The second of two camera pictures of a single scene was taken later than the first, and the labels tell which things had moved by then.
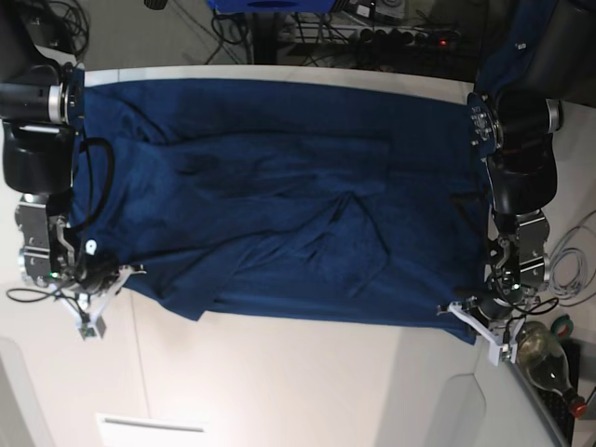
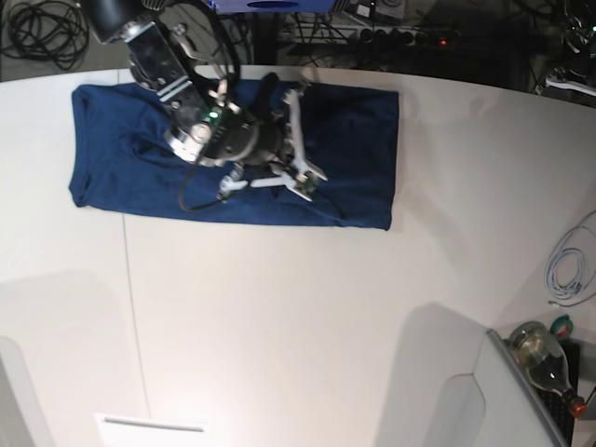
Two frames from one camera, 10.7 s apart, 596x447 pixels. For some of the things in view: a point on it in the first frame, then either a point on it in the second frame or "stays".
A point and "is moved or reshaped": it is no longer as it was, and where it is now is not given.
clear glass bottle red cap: (543, 358) stays
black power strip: (442, 38) stays
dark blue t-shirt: (314, 202) is moved or reshaped
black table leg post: (264, 37) stays
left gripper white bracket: (502, 348) to (570, 85)
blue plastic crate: (271, 6) stays
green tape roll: (562, 327) stays
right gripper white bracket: (90, 324) to (306, 173)
